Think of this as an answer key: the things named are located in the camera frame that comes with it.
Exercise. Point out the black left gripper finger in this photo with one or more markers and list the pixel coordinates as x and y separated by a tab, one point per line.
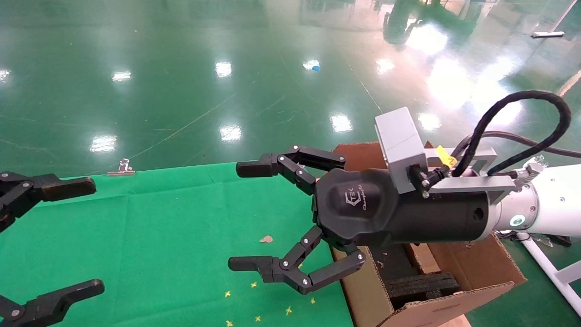
63	187
54	303

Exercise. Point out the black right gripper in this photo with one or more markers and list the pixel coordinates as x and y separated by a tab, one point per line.
386	213

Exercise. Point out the small brown cardboard box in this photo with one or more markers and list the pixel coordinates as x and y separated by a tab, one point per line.
422	259

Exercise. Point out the small cardboard scrap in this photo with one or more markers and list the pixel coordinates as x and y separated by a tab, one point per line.
266	239

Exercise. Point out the large open brown carton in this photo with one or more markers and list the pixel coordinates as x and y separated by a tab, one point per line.
476	268

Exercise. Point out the silver binder clip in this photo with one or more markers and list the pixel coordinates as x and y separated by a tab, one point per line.
122	171

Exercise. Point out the green table cloth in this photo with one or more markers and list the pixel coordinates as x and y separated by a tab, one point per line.
159	227

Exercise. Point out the black ridged foam block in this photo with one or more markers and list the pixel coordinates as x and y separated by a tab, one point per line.
422	286

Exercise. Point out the white stand foot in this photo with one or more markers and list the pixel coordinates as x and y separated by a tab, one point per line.
547	34

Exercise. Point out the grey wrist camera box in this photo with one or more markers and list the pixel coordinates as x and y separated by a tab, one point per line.
399	141

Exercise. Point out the grey camera mounting bracket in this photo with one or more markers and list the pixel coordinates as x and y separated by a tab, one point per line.
472	184

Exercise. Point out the white table leg frame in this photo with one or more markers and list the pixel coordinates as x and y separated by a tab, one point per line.
544	265

